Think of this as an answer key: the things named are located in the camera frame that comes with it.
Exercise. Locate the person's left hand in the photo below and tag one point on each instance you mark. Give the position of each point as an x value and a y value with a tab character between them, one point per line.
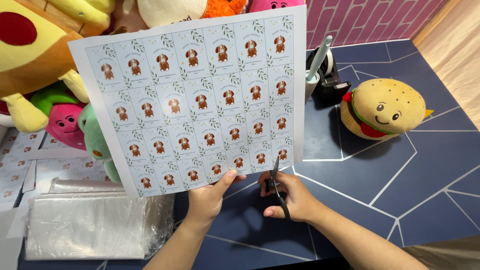
205	200

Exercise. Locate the person's right hand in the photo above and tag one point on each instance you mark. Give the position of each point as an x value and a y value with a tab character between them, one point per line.
296	198

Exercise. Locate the black scissors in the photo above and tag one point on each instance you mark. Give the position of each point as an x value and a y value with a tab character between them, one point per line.
276	187

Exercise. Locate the printed dog label sheet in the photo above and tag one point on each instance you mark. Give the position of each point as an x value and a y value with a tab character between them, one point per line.
195	97

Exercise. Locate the stack of clear plastic bags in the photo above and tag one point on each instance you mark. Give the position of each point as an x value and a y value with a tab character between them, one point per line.
93	221

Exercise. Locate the black tape dispenser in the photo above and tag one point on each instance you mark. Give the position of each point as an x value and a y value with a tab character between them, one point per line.
328	84

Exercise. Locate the green dinosaur plush toy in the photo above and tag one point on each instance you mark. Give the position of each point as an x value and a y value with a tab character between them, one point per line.
97	144

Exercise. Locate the burger plush toy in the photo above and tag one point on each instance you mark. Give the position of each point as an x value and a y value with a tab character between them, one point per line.
384	108

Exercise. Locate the pale green pen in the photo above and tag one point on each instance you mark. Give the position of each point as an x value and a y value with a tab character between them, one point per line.
318	58

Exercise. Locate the pink strawberry plush toy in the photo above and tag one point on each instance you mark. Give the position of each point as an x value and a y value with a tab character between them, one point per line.
62	118

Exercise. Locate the pile of cut label sheets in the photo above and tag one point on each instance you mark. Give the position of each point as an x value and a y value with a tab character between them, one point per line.
33	161

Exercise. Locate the cream bread plush toy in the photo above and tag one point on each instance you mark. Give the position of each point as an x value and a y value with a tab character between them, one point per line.
168	11

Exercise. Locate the orange furry plush toy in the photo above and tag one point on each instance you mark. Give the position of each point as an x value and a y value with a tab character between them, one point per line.
225	8

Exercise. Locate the pizza slice plush toy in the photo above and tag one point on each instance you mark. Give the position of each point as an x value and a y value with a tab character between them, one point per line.
33	63

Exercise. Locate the yellow banana plush toy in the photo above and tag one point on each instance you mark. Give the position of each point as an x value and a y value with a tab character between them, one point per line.
84	13

